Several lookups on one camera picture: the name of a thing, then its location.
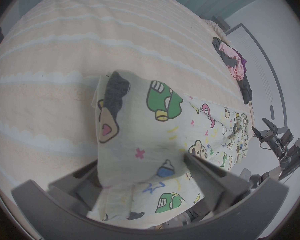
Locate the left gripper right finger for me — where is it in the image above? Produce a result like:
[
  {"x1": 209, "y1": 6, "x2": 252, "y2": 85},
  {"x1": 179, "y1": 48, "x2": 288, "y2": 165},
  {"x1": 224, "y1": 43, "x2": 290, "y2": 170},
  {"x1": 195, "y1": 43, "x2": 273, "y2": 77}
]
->
[{"x1": 184, "y1": 152, "x2": 252, "y2": 210}]

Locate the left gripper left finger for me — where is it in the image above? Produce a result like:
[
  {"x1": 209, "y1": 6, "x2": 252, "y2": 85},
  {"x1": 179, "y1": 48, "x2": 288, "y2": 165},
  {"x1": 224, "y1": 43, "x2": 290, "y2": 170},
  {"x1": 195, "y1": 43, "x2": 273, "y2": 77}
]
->
[{"x1": 49, "y1": 160, "x2": 101, "y2": 210}]

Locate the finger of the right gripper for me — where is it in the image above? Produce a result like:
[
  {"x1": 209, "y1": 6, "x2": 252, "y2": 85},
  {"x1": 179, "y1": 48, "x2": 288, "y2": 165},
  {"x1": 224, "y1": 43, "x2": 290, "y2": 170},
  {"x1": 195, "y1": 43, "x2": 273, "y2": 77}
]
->
[
  {"x1": 262, "y1": 118, "x2": 278, "y2": 135},
  {"x1": 252, "y1": 126, "x2": 263, "y2": 143}
]

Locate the white printed pyjama top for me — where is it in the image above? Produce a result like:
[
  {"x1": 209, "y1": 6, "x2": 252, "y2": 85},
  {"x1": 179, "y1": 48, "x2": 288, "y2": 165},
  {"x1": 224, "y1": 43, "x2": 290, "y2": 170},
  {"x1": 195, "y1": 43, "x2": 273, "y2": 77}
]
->
[{"x1": 86, "y1": 70, "x2": 250, "y2": 228}]

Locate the bed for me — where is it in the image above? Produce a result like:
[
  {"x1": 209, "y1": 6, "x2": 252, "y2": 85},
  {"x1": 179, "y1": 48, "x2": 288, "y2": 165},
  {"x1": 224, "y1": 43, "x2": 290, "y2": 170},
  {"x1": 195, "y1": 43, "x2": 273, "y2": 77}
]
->
[{"x1": 0, "y1": 0, "x2": 288, "y2": 217}]

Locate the black garment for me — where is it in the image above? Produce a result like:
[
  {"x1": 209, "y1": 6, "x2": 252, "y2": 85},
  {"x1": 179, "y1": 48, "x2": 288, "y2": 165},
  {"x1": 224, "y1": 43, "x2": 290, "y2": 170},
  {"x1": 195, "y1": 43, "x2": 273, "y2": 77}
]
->
[{"x1": 238, "y1": 73, "x2": 253, "y2": 105}]

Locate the purple garment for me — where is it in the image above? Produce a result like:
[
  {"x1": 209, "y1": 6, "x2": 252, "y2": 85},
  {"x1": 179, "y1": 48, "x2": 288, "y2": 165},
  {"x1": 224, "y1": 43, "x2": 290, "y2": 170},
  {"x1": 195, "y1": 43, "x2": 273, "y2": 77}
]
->
[{"x1": 236, "y1": 51, "x2": 248, "y2": 72}]

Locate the dark grey garment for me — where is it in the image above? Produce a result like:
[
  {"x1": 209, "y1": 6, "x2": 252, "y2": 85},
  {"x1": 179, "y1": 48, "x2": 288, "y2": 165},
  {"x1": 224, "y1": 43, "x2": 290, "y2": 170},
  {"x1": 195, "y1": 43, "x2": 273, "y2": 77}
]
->
[{"x1": 212, "y1": 36, "x2": 238, "y2": 69}]

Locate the pink garment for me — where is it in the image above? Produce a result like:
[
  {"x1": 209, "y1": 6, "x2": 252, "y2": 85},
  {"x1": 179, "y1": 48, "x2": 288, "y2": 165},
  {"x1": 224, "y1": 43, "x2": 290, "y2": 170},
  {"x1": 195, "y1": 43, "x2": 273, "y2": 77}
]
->
[{"x1": 218, "y1": 42, "x2": 243, "y2": 81}]

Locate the cream pillow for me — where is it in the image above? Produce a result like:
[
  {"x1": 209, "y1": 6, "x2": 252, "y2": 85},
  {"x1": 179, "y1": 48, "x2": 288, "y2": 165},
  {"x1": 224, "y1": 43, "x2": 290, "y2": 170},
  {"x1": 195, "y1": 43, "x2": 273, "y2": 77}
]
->
[{"x1": 202, "y1": 19, "x2": 227, "y2": 38}]

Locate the grey bedside table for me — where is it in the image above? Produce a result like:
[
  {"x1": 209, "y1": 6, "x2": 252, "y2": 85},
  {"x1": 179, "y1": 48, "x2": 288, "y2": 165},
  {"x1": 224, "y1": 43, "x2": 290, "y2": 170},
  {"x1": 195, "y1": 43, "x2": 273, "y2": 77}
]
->
[{"x1": 212, "y1": 15, "x2": 230, "y2": 31}]

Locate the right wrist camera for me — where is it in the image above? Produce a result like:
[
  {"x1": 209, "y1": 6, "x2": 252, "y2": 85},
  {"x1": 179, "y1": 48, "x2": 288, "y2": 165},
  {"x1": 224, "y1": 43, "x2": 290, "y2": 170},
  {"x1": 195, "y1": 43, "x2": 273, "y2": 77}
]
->
[{"x1": 281, "y1": 128, "x2": 295, "y2": 145}]

